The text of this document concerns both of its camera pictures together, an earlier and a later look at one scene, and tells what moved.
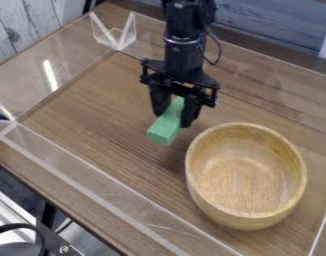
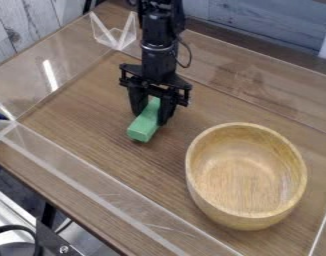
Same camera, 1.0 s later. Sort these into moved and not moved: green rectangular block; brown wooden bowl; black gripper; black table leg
Moved: black gripper; green rectangular block
Not moved: black table leg; brown wooden bowl
